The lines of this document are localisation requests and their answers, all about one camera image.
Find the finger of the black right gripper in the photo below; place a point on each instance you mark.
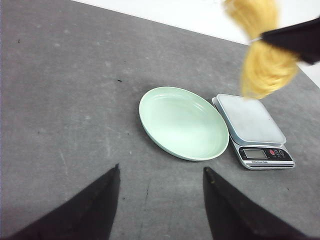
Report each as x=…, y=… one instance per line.
x=302, y=39

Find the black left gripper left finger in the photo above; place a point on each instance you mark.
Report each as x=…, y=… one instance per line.
x=89, y=215

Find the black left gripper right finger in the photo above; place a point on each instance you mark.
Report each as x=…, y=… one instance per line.
x=233, y=216

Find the yellow vermicelli noodle bundle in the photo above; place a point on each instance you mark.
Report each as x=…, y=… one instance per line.
x=266, y=68

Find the silver digital kitchen scale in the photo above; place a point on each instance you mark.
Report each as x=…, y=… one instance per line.
x=257, y=140

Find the green round plate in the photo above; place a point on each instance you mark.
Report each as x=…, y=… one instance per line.
x=183, y=124

